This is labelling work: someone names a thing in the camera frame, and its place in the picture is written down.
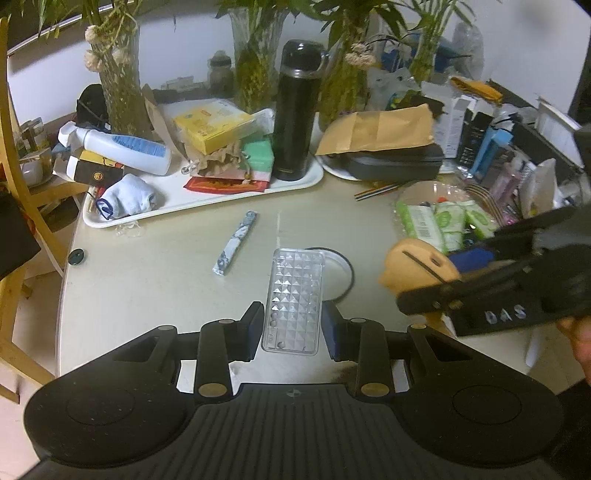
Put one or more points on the black thermos bottle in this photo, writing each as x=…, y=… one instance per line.
x=301, y=69

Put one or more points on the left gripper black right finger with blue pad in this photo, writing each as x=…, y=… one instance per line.
x=363, y=342

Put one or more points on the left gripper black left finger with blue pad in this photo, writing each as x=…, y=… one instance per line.
x=222, y=342

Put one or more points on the green tissue pack middle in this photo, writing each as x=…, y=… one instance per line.
x=451, y=220

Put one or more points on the green tissue pack left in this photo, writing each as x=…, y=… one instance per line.
x=419, y=222

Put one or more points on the glass vase right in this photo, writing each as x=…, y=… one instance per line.
x=343, y=83

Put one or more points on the green tissue pack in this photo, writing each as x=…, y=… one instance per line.
x=483, y=225
x=451, y=220
x=419, y=222

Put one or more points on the yellow cardboard box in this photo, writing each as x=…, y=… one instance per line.
x=214, y=125

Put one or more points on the grey patterned stick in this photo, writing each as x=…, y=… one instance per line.
x=235, y=241

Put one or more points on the glass vase left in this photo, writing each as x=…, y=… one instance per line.
x=113, y=40

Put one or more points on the glass vase middle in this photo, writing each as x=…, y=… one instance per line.
x=256, y=29

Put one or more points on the glass vase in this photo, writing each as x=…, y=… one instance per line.
x=343, y=83
x=113, y=40
x=256, y=29

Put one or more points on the green box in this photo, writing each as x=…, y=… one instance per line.
x=257, y=152

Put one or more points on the blue carton box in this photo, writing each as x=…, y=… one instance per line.
x=494, y=140

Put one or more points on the small black round cap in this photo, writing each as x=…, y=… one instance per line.
x=76, y=257

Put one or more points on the black hat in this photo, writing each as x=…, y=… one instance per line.
x=91, y=110

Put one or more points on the clear plastic phone case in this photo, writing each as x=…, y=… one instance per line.
x=294, y=301

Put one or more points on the chopsticks pair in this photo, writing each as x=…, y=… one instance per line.
x=377, y=191

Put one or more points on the wicker basket with tissues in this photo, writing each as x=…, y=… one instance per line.
x=431, y=193

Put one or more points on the black cloth on chair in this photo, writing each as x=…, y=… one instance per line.
x=17, y=243

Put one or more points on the green tissue pack right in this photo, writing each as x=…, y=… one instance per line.
x=483, y=225

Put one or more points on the black yellow tube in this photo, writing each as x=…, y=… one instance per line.
x=87, y=168

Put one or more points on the white rolled sock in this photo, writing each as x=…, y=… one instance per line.
x=129, y=196

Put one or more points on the black zip case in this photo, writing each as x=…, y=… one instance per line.
x=395, y=166

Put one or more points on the brown paper envelope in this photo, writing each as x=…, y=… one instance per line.
x=374, y=131

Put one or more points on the red packet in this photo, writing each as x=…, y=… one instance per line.
x=224, y=186

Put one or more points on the white plastic tray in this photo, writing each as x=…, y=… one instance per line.
x=178, y=191

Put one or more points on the wooden chair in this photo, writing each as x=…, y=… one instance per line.
x=13, y=287

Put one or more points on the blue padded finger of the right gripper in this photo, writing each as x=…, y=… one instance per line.
x=472, y=259

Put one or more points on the crumpled brown paper bag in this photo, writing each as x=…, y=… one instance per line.
x=229, y=162

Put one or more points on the orange cartoon figure case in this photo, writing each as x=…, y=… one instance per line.
x=413, y=264

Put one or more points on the white blue lotion bottle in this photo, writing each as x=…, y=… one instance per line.
x=134, y=152

